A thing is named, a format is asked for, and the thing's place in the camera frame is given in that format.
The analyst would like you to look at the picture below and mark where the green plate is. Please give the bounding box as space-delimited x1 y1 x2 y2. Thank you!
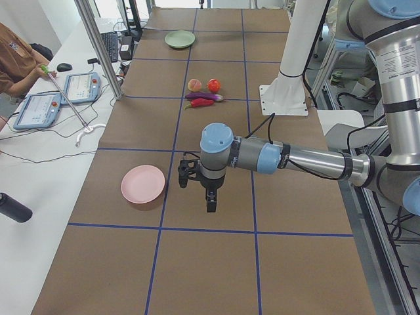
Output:
165 30 196 49

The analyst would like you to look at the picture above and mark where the black keyboard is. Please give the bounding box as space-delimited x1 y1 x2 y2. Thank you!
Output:
100 31 119 63

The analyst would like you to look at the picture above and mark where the blue teach pendant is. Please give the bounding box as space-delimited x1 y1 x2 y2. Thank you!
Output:
13 93 61 130
64 72 101 104

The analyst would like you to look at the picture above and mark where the metal reacher stick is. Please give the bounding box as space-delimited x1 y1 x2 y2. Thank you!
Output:
40 64 106 147

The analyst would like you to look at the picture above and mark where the red chili pepper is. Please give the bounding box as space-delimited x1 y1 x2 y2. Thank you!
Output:
184 98 215 110

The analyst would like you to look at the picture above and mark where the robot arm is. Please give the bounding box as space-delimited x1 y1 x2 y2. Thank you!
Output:
199 1 419 215

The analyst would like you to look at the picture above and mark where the far blue teach pendant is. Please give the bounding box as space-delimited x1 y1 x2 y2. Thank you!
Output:
64 72 101 104

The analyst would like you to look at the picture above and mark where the aluminium frame post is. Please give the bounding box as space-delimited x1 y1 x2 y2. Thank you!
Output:
74 0 123 100

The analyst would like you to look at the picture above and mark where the white camera mast base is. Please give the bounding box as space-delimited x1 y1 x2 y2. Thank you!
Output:
259 0 329 116

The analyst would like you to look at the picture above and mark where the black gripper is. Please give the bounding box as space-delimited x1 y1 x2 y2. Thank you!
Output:
200 176 225 213

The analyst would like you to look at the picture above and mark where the near blue teach pendant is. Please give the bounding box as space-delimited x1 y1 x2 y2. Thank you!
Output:
13 93 61 130

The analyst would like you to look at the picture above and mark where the person in brown shirt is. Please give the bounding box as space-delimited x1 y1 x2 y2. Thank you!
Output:
1 24 49 98

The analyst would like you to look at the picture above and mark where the pink plate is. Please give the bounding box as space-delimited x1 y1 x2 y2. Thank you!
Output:
121 165 165 203

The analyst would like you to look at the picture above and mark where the black water bottle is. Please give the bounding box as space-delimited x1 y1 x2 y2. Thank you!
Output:
0 192 33 223

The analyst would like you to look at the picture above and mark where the purple eggplant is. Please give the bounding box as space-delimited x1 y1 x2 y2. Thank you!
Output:
184 92 224 102

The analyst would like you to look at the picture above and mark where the black computer mouse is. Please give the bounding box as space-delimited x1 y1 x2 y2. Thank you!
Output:
56 62 73 72

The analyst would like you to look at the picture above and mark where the peach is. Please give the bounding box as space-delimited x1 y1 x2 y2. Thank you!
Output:
187 79 202 92

